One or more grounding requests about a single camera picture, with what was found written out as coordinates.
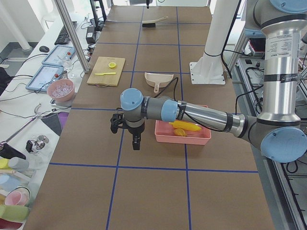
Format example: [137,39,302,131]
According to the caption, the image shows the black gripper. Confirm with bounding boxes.
[126,121,145,150]

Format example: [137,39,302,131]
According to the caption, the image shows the yellow toy corn cob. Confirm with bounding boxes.
[169,120,201,131]

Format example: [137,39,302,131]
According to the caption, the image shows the beige plastic dustpan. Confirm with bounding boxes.
[144,72,174,93]

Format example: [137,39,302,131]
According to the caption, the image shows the beige hand brush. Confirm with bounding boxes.
[142,16,168,28]

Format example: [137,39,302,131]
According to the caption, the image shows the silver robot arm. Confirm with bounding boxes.
[111,0,307,163]

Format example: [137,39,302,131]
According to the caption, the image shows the pink plastic bin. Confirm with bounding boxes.
[154,104,212,146]

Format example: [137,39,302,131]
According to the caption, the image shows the yellow plastic knife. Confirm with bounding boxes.
[94,72,117,76]

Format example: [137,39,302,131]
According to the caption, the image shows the yellow toy lemon slices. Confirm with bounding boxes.
[108,62,117,69]

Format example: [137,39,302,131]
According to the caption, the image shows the wooden cutting board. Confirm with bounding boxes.
[87,57,125,87]

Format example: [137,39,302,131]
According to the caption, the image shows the pink bowl with ice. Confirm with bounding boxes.
[47,79,75,102]

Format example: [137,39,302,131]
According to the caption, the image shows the metal grabber tool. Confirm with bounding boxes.
[0,103,59,147]

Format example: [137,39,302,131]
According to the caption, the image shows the black power adapter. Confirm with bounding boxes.
[86,26,96,44]

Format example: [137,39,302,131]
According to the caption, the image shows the near blue teach pendant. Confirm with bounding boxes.
[25,65,63,92]

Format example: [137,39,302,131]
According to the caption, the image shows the blue teach pendant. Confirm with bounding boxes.
[25,65,63,92]
[41,45,75,66]

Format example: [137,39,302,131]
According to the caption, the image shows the far blue teach pendant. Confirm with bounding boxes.
[41,45,75,66]

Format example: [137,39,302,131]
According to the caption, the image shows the grey cup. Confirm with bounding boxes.
[8,157,29,172]

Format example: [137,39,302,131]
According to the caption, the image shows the black keyboard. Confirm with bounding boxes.
[54,26,70,45]

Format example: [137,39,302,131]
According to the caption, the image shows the black computer mouse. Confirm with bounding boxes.
[39,46,49,53]

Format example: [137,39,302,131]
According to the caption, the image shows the pink cup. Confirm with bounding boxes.
[4,187,30,206]

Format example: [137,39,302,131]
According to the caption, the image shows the green cup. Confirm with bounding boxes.
[0,205,30,223]

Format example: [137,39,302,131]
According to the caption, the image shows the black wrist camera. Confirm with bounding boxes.
[110,113,127,134]

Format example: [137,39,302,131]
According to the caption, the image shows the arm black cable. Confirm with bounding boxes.
[153,76,231,132]

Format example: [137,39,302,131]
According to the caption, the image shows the white camera post base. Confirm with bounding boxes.
[189,0,241,85]

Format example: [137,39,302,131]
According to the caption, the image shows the aluminium frame post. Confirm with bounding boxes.
[54,0,90,73]

